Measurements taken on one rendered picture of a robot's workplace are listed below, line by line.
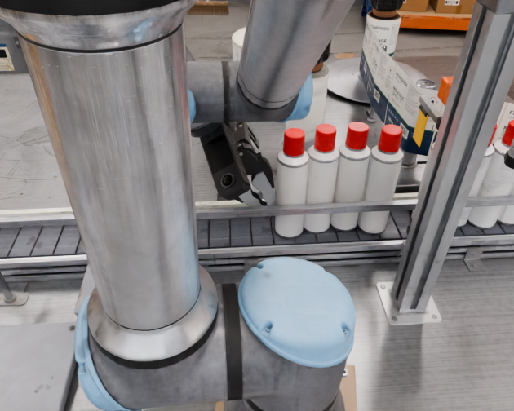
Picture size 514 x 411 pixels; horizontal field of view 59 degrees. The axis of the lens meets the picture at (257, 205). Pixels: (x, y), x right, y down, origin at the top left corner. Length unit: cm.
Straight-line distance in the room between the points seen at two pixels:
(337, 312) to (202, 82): 30
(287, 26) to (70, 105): 17
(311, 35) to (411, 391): 53
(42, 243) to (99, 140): 65
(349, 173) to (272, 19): 45
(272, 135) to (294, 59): 71
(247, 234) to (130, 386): 45
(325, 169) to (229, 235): 22
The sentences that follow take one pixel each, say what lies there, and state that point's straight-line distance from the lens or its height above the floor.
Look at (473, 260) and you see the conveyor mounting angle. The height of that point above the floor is 83.
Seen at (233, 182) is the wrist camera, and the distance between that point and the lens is 66.
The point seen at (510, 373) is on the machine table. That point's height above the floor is 83.
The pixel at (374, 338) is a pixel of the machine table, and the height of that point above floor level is 83.
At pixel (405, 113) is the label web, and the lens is 101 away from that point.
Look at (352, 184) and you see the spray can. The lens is 78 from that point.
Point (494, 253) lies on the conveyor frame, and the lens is 96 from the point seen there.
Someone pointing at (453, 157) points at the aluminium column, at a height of 114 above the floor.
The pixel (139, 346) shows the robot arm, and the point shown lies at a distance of 40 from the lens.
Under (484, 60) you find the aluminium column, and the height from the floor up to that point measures 126.
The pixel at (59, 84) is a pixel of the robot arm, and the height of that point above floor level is 135.
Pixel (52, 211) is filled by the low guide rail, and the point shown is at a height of 91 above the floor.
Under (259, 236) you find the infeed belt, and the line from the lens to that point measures 83.
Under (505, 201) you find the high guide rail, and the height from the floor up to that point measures 96.
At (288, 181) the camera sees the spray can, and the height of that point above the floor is 101.
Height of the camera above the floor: 145
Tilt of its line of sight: 40 degrees down
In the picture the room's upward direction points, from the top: straight up
